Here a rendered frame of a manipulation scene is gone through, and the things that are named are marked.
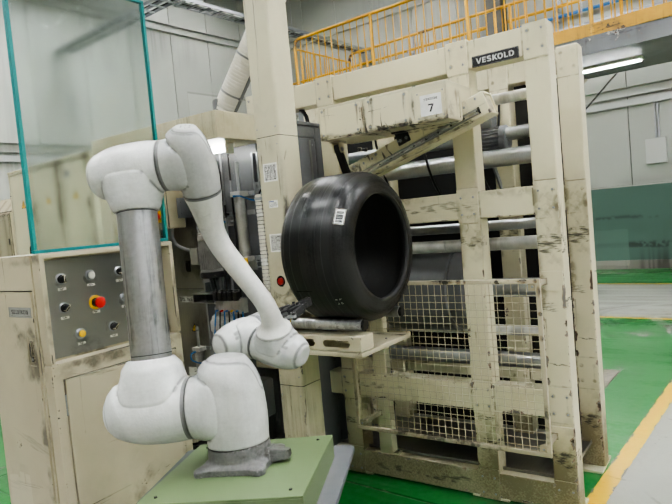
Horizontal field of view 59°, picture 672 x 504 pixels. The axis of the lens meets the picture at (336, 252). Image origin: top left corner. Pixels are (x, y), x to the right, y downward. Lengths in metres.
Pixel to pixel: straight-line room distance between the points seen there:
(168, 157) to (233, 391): 0.59
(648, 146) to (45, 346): 10.17
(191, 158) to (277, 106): 0.99
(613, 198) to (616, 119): 1.34
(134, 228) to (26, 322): 0.82
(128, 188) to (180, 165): 0.14
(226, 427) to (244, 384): 0.11
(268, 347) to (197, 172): 0.52
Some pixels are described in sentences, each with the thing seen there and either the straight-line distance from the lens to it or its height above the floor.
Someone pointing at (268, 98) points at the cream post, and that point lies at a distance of 2.50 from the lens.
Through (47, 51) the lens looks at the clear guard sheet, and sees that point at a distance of 2.35.
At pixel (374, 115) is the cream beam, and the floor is 1.70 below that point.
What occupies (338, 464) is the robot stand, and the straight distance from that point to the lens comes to 1.67.
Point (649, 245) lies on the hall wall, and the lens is 11.26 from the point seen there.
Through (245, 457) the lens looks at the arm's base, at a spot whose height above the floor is 0.75.
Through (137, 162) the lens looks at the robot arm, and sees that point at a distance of 1.56.
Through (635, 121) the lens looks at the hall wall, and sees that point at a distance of 11.38.
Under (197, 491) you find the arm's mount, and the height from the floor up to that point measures 0.71.
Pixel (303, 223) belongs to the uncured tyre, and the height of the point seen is 1.29.
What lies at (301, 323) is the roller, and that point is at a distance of 2.34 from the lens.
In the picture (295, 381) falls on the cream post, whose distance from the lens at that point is 2.53.
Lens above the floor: 1.29
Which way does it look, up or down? 3 degrees down
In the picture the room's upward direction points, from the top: 5 degrees counter-clockwise
